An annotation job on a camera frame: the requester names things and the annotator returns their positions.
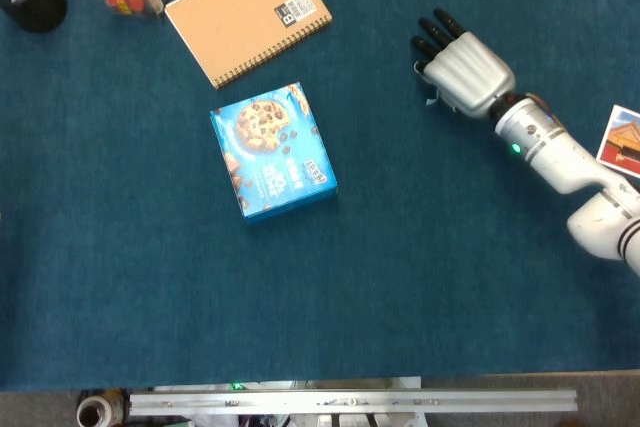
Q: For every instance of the clear tape roll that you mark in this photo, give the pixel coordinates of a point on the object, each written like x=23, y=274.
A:
x=95, y=412

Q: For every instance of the red palace postcard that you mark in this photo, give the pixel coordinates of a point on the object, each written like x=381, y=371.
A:
x=625, y=137

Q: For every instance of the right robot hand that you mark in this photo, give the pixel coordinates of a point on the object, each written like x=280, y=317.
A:
x=470, y=72

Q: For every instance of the blue cookie box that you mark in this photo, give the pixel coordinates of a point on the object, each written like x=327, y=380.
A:
x=272, y=157

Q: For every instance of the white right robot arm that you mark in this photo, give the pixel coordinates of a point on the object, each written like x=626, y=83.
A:
x=560, y=157

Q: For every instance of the aluminium profile rail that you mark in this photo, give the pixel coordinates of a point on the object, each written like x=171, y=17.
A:
x=350, y=402

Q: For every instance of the kraft spiral notebook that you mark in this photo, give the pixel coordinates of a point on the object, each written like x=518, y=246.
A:
x=240, y=17

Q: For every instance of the teal felt table mat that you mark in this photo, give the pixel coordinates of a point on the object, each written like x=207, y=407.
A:
x=400, y=272

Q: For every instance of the small blue paper scrap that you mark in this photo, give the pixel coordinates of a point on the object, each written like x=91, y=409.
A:
x=431, y=98

